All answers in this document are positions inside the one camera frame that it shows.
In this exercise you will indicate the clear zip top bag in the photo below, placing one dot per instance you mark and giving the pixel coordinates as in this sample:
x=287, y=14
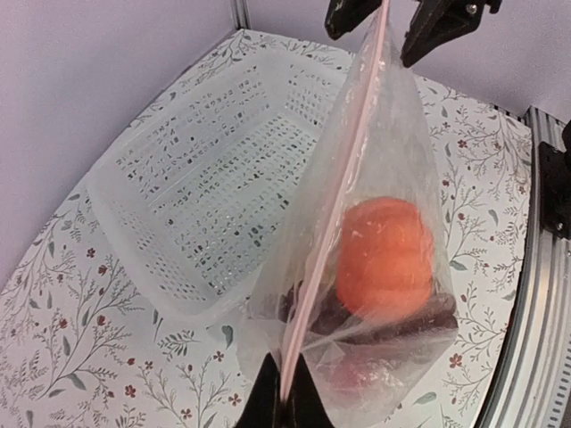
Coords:
x=374, y=144

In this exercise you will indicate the right aluminium frame post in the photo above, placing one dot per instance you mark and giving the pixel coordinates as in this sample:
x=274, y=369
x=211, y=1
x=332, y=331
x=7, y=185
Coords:
x=240, y=14

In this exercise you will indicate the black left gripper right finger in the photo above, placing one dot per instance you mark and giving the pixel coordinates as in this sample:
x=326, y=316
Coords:
x=304, y=406

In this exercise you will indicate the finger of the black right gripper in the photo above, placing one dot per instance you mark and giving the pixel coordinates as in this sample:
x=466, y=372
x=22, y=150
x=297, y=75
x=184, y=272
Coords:
x=343, y=16
x=437, y=22

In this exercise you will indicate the orange toy fruit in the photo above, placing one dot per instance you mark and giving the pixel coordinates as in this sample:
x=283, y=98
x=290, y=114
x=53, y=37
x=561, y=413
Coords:
x=386, y=253

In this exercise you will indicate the white plastic basket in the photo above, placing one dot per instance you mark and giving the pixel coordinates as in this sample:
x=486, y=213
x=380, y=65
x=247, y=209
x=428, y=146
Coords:
x=192, y=201

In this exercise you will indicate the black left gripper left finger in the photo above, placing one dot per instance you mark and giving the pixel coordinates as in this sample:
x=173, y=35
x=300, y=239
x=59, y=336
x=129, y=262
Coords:
x=263, y=409

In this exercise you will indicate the red toy pepper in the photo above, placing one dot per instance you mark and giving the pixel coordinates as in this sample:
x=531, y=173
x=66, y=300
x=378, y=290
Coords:
x=363, y=386

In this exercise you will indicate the front aluminium rail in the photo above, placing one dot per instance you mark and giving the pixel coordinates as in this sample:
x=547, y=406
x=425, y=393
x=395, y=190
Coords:
x=531, y=383

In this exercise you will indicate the floral table cloth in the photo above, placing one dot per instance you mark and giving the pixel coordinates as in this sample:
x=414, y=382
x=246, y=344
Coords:
x=82, y=347

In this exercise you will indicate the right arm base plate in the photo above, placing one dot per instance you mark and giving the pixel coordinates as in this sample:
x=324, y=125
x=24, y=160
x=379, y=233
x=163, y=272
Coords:
x=555, y=186

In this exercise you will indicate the dark red grapes toy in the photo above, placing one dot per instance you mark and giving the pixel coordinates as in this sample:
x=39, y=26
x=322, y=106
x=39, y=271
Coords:
x=331, y=321

